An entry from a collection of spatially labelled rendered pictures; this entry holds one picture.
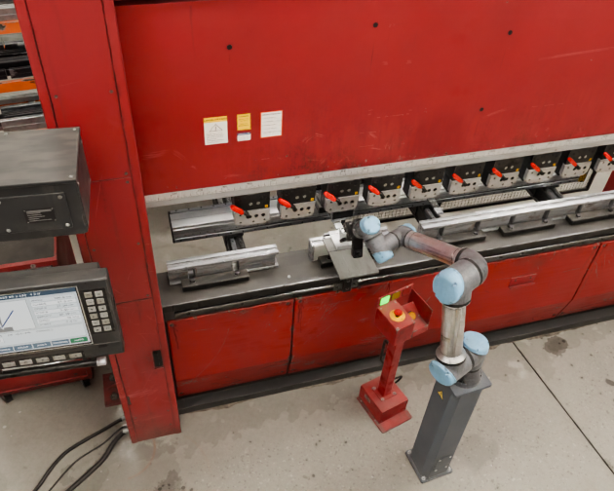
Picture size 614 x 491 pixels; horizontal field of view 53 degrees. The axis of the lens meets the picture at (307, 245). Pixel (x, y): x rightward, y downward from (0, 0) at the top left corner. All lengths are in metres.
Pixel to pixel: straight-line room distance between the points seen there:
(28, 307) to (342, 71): 1.33
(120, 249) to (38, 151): 0.67
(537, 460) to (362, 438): 0.91
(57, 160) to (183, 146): 0.71
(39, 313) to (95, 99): 0.66
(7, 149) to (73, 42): 0.35
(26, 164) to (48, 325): 0.54
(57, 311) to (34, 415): 1.68
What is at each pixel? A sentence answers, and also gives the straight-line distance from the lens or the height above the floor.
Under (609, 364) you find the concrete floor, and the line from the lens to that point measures 4.16.
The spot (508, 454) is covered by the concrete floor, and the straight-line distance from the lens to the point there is 3.56.
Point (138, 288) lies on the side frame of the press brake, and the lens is 2.52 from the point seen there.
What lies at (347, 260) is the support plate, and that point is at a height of 1.00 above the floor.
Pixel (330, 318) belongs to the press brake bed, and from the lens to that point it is 3.10.
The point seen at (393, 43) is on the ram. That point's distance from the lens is 2.39.
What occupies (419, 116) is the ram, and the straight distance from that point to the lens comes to 2.61.
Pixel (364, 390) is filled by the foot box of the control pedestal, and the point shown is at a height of 0.12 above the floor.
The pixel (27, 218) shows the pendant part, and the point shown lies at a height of 1.83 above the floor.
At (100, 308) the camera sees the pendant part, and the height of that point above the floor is 1.48.
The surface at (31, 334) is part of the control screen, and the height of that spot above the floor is 1.39.
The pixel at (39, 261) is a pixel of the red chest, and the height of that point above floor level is 1.00.
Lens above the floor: 2.94
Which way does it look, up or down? 43 degrees down
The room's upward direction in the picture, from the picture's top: 4 degrees clockwise
